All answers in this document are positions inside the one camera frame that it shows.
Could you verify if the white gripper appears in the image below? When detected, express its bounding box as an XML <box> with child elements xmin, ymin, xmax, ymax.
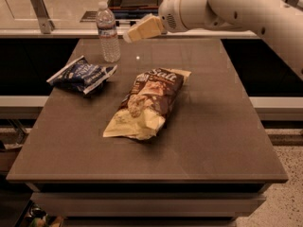
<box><xmin>123</xmin><ymin>0</ymin><xmax>209</xmax><ymax>43</ymax></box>

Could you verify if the clear plastic water bottle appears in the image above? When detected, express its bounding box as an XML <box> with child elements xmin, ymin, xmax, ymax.
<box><xmin>96</xmin><ymin>1</ymin><xmax>120</xmax><ymax>62</ymax></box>

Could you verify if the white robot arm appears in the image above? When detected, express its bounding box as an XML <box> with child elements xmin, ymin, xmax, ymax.
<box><xmin>123</xmin><ymin>0</ymin><xmax>303</xmax><ymax>79</ymax></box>

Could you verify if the blue chip bag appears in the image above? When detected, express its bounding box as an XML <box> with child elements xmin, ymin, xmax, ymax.
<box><xmin>47</xmin><ymin>56</ymin><xmax>117</xmax><ymax>96</ymax></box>

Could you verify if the brown yellow salt chip bag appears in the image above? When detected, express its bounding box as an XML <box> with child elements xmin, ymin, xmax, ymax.
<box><xmin>103</xmin><ymin>68</ymin><xmax>190</xmax><ymax>140</ymax></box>

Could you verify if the left metal glass bracket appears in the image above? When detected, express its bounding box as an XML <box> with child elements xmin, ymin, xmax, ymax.
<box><xmin>30</xmin><ymin>0</ymin><xmax>55</xmax><ymax>34</ymax></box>

